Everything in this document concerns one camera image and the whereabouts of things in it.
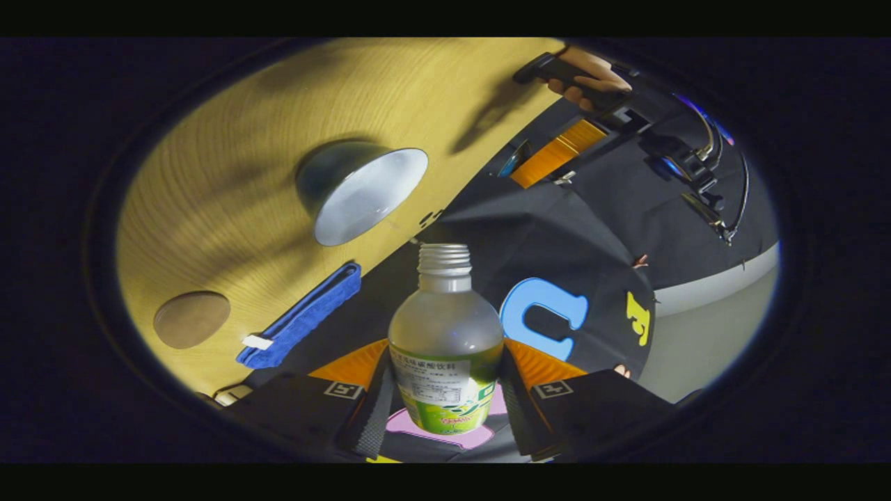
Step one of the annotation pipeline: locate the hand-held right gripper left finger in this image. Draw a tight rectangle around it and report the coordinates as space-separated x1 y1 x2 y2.
230 339 394 460

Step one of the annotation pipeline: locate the black backdrop cloth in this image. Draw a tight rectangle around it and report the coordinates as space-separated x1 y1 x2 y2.
244 97 780 463

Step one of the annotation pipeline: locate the round brown coaster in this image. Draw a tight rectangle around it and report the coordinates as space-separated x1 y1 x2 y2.
153 291 231 350

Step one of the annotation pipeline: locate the teal teacup white inside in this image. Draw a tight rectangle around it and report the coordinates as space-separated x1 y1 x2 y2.
296 141 429 247

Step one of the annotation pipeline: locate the silver green-label water bottle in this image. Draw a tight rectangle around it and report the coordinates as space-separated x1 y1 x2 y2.
388 243 505 436

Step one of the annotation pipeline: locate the blue towel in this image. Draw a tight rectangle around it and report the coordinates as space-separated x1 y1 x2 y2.
235 262 363 369

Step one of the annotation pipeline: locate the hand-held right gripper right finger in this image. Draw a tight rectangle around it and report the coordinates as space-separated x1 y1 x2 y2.
500 339 672 460

